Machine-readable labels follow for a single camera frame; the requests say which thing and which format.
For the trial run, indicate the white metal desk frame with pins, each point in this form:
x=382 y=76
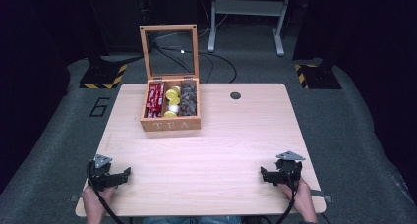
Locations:
x=249 y=8

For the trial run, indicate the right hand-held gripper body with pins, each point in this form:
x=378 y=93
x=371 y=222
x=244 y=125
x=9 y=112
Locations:
x=288 y=168

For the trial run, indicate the yellow capsule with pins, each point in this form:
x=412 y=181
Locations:
x=177 y=89
x=175 y=100
x=170 y=114
x=170 y=94

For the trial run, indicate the row of red packets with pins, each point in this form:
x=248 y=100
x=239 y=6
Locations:
x=155 y=98

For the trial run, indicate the white capsule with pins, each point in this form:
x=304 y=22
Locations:
x=173 y=108

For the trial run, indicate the grey metal table bracket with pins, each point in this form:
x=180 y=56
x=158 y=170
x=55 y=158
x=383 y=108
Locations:
x=321 y=194
x=74 y=198

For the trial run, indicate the wooden tea box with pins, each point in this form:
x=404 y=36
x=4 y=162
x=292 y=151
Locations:
x=170 y=99

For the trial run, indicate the person's left hand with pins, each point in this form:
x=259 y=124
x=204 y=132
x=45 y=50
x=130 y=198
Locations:
x=95 y=202

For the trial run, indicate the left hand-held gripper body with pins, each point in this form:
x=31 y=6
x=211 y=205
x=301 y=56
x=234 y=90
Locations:
x=100 y=175

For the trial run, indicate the pile of dark tea packets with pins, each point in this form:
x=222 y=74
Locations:
x=188 y=99

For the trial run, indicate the black stand base striped edge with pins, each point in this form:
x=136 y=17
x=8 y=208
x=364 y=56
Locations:
x=316 y=76
x=103 y=75

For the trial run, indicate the person's right hand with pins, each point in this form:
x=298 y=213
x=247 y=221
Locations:
x=303 y=201

